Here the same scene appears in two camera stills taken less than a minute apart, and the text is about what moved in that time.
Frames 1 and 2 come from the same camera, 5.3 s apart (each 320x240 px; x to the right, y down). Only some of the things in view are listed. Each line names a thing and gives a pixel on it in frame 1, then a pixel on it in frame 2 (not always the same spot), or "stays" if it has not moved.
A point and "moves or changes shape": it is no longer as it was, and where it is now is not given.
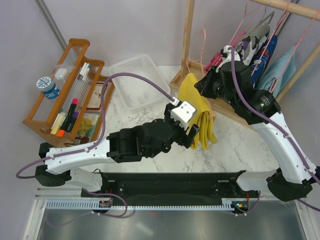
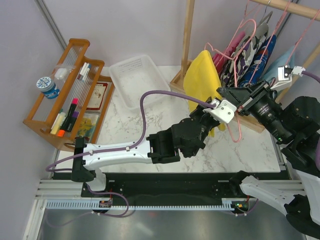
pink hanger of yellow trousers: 203,65 -> 234,56
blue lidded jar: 46,85 stays
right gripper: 204,86 -> 237,95
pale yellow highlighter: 58,123 stays
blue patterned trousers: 258,70 stays
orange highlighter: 60,133 stays
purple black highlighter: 72,121 stays
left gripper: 182,141 -> 199,112
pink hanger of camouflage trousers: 240,24 moves or changes shape
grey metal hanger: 271,14 stays
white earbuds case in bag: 61,73 stays
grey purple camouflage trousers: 247,47 stays
